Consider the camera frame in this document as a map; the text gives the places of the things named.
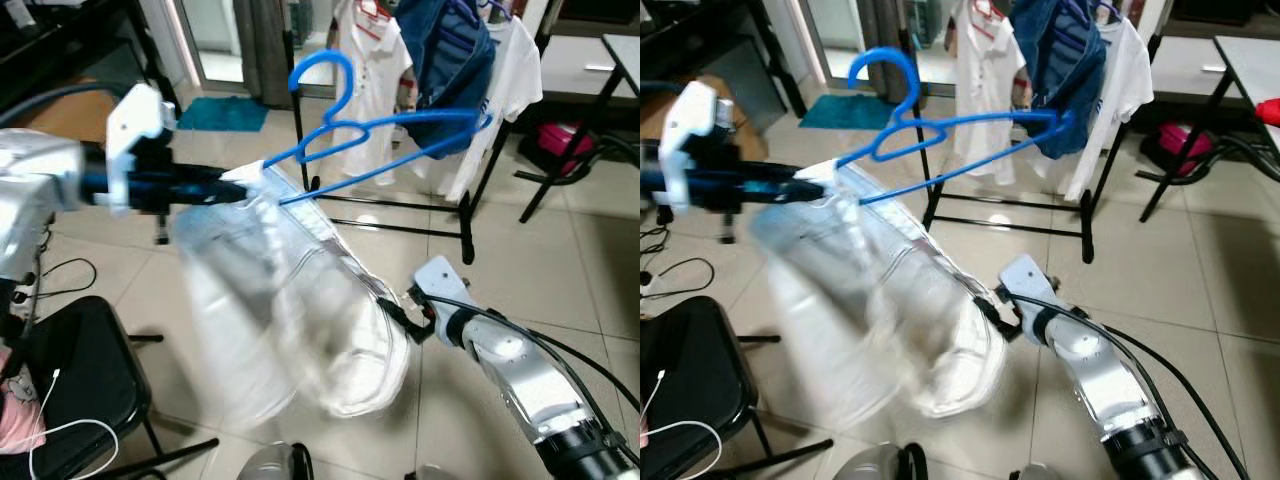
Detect black desk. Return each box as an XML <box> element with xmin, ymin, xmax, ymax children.
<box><xmin>0</xmin><ymin>0</ymin><xmax>183</xmax><ymax>117</ymax></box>
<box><xmin>640</xmin><ymin>0</ymin><xmax>803</xmax><ymax>113</ymax></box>

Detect black clothes rack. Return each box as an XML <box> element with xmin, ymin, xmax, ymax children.
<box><xmin>898</xmin><ymin>0</ymin><xmax>1233</xmax><ymax>267</ymax></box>
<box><xmin>284</xmin><ymin>0</ymin><xmax>623</xmax><ymax>267</ymax></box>

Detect thin white cable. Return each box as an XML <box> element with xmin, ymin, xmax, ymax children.
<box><xmin>644</xmin><ymin>367</ymin><xmax>724</xmax><ymax>480</ymax></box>
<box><xmin>27</xmin><ymin>367</ymin><xmax>122</xmax><ymax>480</ymax></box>

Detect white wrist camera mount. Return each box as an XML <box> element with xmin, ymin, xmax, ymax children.
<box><xmin>104</xmin><ymin>82</ymin><xmax>180</xmax><ymax>217</ymax></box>
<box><xmin>411</xmin><ymin>254</ymin><xmax>472</xmax><ymax>342</ymax></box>
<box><xmin>661</xmin><ymin>79</ymin><xmax>737</xmax><ymax>212</ymax></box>
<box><xmin>996</xmin><ymin>252</ymin><xmax>1057</xmax><ymax>342</ymax></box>

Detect black hose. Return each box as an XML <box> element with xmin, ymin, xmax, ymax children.
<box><xmin>560</xmin><ymin>133</ymin><xmax>641</xmax><ymax>183</ymax></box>
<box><xmin>1180</xmin><ymin>133</ymin><xmax>1280</xmax><ymax>186</ymax></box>

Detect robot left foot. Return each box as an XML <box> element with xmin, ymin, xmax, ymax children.
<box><xmin>239</xmin><ymin>442</ymin><xmax>317</xmax><ymax>480</ymax></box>
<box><xmin>834</xmin><ymin>442</ymin><xmax>932</xmax><ymax>480</ymax></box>

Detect grey curtain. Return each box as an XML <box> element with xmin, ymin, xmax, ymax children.
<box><xmin>234</xmin><ymin>0</ymin><xmax>302</xmax><ymax>110</ymax></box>
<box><xmin>858</xmin><ymin>0</ymin><xmax>917</xmax><ymax>107</ymax></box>

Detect teal floor mat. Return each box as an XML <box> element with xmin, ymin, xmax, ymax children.
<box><xmin>177</xmin><ymin>96</ymin><xmax>270</xmax><ymax>134</ymax></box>
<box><xmin>797</xmin><ymin>94</ymin><xmax>872</xmax><ymax>132</ymax></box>

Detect pink cloth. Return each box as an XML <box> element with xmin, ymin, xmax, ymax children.
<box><xmin>0</xmin><ymin>345</ymin><xmax>47</xmax><ymax>453</ymax></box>

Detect black cable on floor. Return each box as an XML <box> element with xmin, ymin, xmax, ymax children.
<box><xmin>640</xmin><ymin>257</ymin><xmax>717</xmax><ymax>302</ymax></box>
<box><xmin>28</xmin><ymin>257</ymin><xmax>99</xmax><ymax>302</ymax></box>

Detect blue denim garment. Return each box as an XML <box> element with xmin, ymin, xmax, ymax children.
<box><xmin>1008</xmin><ymin>0</ymin><xmax>1081</xmax><ymax>162</ymax></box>
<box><xmin>395</xmin><ymin>0</ymin><xmax>497</xmax><ymax>162</ymax></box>

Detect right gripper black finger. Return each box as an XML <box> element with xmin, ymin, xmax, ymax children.
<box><xmin>968</xmin><ymin>290</ymin><xmax>1001</xmax><ymax>336</ymax></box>
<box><xmin>376</xmin><ymin>290</ymin><xmax>413</xmax><ymax>336</ymax></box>

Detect white trousers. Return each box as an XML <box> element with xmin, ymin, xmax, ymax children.
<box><xmin>744</xmin><ymin>160</ymin><xmax>1010</xmax><ymax>432</ymax></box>
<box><xmin>164</xmin><ymin>160</ymin><xmax>414</xmax><ymax>432</ymax></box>

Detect plain white t-shirt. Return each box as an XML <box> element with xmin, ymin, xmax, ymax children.
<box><xmin>440</xmin><ymin>14</ymin><xmax>545</xmax><ymax>207</ymax></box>
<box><xmin>1058</xmin><ymin>14</ymin><xmax>1157</xmax><ymax>203</ymax></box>

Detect purple clothes hanger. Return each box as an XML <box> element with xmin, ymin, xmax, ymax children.
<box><xmin>1060</xmin><ymin>0</ymin><xmax>1126</xmax><ymax>31</ymax></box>
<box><xmin>440</xmin><ymin>0</ymin><xmax>523</xmax><ymax>33</ymax></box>

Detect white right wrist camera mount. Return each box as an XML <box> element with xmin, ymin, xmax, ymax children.
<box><xmin>411</xmin><ymin>254</ymin><xmax>472</xmax><ymax>342</ymax></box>
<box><xmin>996</xmin><ymin>252</ymin><xmax>1057</xmax><ymax>342</ymax></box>

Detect white polo shirt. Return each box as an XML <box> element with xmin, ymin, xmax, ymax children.
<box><xmin>334</xmin><ymin>0</ymin><xmax>414</xmax><ymax>188</ymax></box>
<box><xmin>949</xmin><ymin>0</ymin><xmax>1032</xmax><ymax>188</ymax></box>

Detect magenta bag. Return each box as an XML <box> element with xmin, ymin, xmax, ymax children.
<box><xmin>1139</xmin><ymin>121</ymin><xmax>1217</xmax><ymax>177</ymax></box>
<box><xmin>519</xmin><ymin>121</ymin><xmax>602</xmax><ymax>177</ymax></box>

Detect white table with black legs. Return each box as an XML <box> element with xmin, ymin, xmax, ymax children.
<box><xmin>518</xmin><ymin>34</ymin><xmax>641</xmax><ymax>227</ymax></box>
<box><xmin>1138</xmin><ymin>34</ymin><xmax>1280</xmax><ymax>227</ymax></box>

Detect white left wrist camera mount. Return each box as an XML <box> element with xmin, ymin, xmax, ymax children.
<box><xmin>661</xmin><ymin>79</ymin><xmax>737</xmax><ymax>212</ymax></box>
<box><xmin>104</xmin><ymin>82</ymin><xmax>180</xmax><ymax>217</ymax></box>

